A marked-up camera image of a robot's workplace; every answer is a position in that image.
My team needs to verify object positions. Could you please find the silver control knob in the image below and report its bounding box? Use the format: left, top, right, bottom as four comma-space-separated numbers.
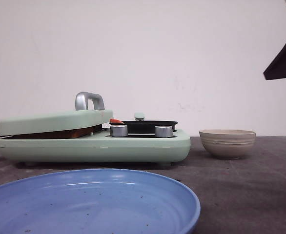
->
155, 125, 173, 138
110, 125, 128, 137

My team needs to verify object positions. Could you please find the orange shrimp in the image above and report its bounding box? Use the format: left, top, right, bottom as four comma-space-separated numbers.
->
109, 118, 124, 125

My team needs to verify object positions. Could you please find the right silver control knob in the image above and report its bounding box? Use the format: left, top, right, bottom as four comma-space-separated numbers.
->
155, 125, 173, 138

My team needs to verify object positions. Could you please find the black round frying pan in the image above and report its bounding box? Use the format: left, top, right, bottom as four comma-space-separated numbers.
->
113, 112, 178, 134

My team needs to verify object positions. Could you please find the blue round plate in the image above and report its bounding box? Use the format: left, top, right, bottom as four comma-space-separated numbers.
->
0, 169, 201, 234

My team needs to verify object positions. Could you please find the beige ribbed ceramic bowl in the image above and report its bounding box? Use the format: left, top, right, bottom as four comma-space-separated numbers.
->
199, 129, 256, 159

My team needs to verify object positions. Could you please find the breakfast maker hinged lid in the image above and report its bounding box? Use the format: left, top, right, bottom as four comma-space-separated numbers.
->
0, 92, 113, 137

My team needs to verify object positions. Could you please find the left silver control knob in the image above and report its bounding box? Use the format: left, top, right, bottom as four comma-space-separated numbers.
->
110, 125, 128, 137

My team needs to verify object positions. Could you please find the white bread slice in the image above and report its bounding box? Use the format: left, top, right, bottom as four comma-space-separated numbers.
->
0, 124, 102, 139

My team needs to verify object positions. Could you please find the mint green breakfast maker base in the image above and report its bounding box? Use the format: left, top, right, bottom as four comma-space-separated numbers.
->
0, 129, 191, 163

